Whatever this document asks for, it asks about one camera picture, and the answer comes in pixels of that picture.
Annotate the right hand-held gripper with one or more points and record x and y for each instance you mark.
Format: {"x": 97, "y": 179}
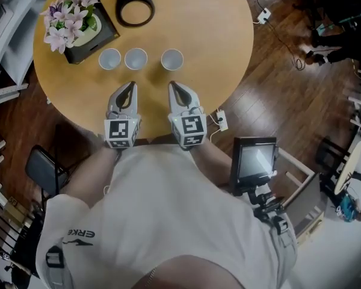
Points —
{"x": 192, "y": 126}

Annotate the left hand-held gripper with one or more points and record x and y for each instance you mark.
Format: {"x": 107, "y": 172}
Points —
{"x": 118, "y": 129}

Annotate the white cup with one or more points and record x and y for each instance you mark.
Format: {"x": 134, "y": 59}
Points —
{"x": 172, "y": 60}
{"x": 109, "y": 59}
{"x": 135, "y": 59}

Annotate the person's right forearm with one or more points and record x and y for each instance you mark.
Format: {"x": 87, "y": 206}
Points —
{"x": 213, "y": 161}

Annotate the person's left forearm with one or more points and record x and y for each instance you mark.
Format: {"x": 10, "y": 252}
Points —
{"x": 90, "y": 173}

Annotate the white power strip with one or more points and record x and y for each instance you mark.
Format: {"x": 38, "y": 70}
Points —
{"x": 222, "y": 119}

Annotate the black square tray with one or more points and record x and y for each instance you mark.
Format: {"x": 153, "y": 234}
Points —
{"x": 108, "y": 32}

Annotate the black tablet screen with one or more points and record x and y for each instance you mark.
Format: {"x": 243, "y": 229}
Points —
{"x": 252, "y": 161}

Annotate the pink flowers in white pot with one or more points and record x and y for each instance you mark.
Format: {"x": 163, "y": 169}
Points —
{"x": 66, "y": 23}

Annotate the black folding chair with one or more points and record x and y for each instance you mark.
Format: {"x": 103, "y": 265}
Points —
{"x": 43, "y": 170}

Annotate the person's white shirt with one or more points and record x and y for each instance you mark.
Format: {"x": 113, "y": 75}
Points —
{"x": 168, "y": 209}

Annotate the white shelf unit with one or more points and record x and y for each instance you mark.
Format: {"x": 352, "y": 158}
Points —
{"x": 15, "y": 56}

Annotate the cardboard box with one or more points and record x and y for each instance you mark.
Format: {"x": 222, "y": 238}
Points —
{"x": 15, "y": 208}

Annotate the person's bare chest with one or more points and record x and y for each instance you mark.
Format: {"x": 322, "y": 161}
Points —
{"x": 183, "y": 272}

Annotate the small round pale table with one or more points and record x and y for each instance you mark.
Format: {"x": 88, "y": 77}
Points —
{"x": 350, "y": 164}

